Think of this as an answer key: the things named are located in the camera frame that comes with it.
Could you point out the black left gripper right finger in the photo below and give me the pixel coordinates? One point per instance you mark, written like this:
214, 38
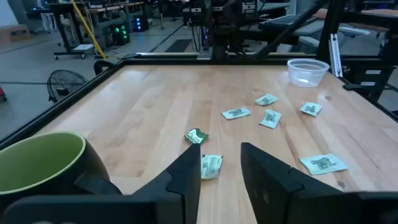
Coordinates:
264, 186

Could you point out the pale green sweetener packet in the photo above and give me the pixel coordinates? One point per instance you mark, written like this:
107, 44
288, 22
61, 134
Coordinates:
266, 99
236, 113
323, 164
311, 109
270, 119

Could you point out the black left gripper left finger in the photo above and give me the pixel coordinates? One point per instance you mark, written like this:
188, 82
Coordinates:
183, 186

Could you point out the red object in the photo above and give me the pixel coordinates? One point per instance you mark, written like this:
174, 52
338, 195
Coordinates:
2, 93

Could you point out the black wheeled desk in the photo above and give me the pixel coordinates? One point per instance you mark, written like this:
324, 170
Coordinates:
63, 28

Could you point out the black floor mat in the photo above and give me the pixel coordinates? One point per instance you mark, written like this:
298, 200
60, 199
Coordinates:
178, 45

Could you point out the white flat panel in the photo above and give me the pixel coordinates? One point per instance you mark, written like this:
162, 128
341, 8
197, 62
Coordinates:
83, 47

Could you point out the black aluminium table frame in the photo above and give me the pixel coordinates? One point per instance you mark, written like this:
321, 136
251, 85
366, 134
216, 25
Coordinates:
62, 103

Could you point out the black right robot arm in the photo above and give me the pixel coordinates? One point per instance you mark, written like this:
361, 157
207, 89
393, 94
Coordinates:
222, 31

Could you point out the black keyboard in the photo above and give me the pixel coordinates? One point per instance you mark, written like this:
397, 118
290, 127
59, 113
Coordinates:
280, 21

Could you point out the black floor fan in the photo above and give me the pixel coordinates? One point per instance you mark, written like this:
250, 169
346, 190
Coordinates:
63, 84

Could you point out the computer tower blue lights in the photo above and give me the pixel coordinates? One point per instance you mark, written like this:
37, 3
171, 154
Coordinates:
140, 23

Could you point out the computer tower green lights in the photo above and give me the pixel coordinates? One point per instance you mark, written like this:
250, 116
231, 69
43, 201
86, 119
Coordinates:
121, 35

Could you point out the brown cardboard box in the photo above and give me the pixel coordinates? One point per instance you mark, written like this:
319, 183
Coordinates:
14, 32

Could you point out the yellow pole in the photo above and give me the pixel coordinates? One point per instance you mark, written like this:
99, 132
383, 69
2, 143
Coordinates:
88, 31

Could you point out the clear plastic bowl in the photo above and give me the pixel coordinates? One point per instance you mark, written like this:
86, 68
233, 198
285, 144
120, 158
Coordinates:
308, 76

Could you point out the black mug green inside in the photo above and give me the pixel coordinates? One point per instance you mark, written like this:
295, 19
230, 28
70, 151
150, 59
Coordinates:
37, 161

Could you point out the silver aluminium extrusion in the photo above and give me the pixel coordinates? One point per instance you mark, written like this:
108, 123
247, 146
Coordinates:
335, 56

